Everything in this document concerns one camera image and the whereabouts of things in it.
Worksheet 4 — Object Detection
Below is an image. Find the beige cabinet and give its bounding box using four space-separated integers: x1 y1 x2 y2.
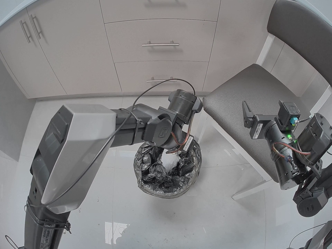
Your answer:
0 0 287 100

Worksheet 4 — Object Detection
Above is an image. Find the black plastic bag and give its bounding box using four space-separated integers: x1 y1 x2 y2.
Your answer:
133 140 202 198

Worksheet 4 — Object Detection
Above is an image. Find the white printed wrapper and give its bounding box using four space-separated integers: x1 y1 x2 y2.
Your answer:
161 155 180 174

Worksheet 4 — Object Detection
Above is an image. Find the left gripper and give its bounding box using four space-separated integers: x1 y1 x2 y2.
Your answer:
165 134 194 155

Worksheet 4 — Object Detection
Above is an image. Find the grey padded chair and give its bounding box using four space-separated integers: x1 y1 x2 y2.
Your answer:
202 0 332 200

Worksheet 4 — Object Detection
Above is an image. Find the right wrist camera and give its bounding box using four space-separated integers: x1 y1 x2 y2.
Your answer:
278 100 302 127

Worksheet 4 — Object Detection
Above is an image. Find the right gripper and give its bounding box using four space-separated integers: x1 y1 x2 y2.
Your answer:
242 100 289 146

